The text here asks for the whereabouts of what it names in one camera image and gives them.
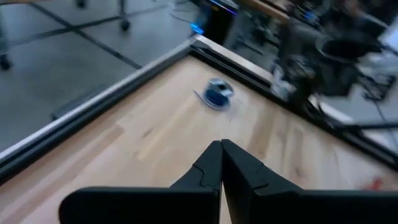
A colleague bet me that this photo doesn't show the red-handled pliers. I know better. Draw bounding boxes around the red-handled pliers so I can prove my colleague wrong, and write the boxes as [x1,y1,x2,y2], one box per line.
[362,177,383,191]

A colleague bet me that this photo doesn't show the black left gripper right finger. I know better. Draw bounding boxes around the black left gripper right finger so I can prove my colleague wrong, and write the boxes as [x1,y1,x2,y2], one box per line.
[221,139,398,224]

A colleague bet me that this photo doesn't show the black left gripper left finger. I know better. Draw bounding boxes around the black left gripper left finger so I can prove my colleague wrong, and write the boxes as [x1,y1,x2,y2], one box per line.
[58,139,223,224]

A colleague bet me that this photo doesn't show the black cord spool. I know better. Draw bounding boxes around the black cord spool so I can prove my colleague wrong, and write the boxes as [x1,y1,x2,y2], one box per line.
[203,77,235,111]

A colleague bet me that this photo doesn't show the thin blue cord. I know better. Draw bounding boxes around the thin blue cord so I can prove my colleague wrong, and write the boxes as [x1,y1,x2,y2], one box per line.
[192,84,233,111]

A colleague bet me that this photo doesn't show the black computer tower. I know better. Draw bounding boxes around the black computer tower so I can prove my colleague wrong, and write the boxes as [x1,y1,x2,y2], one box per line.
[198,0,239,46]

